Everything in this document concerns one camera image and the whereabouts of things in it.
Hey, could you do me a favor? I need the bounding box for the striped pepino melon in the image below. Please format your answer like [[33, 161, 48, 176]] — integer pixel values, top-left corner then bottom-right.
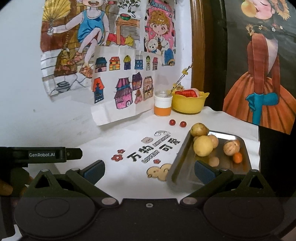
[[223, 140, 240, 156]]

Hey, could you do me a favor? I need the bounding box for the small red tomato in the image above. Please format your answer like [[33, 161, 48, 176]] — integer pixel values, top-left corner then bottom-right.
[[169, 119, 176, 126], [180, 121, 187, 128]]

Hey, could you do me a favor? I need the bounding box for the small orange kumquat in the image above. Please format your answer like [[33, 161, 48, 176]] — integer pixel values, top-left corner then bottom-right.
[[232, 152, 243, 164]]

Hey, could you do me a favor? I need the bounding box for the small tan round fruit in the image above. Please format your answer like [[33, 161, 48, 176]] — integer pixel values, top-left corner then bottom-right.
[[208, 157, 220, 167]]

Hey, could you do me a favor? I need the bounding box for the metal tray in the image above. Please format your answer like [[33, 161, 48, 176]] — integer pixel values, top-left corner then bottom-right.
[[166, 131, 251, 193]]

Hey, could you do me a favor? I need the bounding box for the brown spotted potato fruit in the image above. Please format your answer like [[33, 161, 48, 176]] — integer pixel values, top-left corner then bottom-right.
[[208, 135, 219, 149]]

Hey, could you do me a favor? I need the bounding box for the yellow lemon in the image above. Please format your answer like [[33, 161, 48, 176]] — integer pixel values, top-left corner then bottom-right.
[[193, 136, 213, 157]]

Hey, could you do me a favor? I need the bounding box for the yellow-green pear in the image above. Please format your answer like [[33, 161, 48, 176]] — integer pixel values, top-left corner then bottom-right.
[[190, 123, 209, 137]]

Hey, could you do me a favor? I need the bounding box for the white printed table cloth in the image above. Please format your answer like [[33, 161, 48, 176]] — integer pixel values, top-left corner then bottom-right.
[[0, 105, 261, 241]]

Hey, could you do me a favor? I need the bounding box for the yellow plastic bowl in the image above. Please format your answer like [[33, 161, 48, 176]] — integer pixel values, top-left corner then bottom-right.
[[171, 91, 210, 114]]

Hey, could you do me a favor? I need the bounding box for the red ridged plastic tray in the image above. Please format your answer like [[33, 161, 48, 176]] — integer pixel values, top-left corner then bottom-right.
[[175, 88, 200, 98]]

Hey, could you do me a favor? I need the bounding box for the white orange glass jar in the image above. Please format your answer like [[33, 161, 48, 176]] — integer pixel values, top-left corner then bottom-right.
[[154, 90, 173, 117]]

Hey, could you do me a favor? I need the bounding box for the houses drawing paper sheet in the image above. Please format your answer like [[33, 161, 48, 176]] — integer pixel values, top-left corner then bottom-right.
[[91, 46, 164, 126]]

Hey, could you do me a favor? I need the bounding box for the yellow flower twig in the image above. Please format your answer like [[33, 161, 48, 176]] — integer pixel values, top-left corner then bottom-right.
[[167, 64, 193, 95]]

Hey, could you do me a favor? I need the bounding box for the boy with fan drawing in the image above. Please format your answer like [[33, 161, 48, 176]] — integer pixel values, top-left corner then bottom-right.
[[40, 1, 141, 96]]

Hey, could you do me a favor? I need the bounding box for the girl orange dress painting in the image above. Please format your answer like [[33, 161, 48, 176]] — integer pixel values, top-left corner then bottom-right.
[[223, 1, 295, 134]]

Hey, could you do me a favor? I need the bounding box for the curly hair child drawing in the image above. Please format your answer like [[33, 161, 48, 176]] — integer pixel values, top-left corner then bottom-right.
[[144, 0, 176, 66]]

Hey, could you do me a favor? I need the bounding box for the brown wooden frame post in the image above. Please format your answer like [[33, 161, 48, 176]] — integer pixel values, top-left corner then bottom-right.
[[190, 0, 205, 90]]

